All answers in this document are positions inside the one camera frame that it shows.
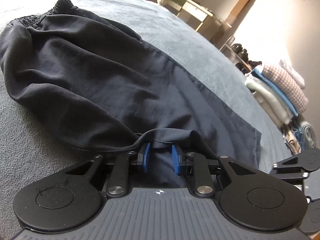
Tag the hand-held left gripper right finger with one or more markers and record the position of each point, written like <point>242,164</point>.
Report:
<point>176,160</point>

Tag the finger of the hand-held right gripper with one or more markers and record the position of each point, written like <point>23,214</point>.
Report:
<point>287,162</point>

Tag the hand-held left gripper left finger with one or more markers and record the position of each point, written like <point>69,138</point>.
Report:
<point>145,158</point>

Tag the dark grey pants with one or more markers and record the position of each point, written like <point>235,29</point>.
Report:
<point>87,67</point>

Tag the stack of folded cloths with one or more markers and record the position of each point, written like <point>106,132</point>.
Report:
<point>280,95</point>

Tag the grey bed blanket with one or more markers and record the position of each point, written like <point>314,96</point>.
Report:
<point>212,62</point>

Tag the black shoes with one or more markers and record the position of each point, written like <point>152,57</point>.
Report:
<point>241,52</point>

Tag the metal shoe rack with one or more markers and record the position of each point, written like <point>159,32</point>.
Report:
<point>226,45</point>

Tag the light wooden desk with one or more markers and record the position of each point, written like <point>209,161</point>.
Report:
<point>197,12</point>

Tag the brown cardboard sheet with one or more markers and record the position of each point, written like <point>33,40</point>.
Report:
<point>241,3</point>

